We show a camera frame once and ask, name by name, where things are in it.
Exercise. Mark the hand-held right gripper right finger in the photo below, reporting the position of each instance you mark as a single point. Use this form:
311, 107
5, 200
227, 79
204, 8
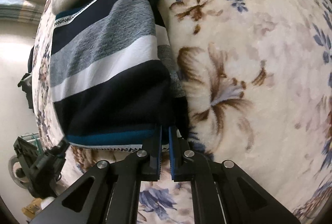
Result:
173, 159

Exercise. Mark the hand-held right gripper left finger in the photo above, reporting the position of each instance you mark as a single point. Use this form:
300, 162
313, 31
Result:
153, 159

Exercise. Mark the floral bed blanket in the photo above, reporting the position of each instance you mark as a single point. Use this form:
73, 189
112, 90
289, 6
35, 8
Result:
246, 58

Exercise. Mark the striped knit sweater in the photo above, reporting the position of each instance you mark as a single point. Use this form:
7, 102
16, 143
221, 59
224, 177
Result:
109, 63

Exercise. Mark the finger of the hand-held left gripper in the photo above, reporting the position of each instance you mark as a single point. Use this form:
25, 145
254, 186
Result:
61, 147

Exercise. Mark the grey-green curtain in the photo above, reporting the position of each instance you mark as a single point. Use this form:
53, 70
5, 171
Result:
18, 10

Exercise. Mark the black cloth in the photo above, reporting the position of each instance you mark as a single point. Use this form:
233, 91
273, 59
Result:
27, 84

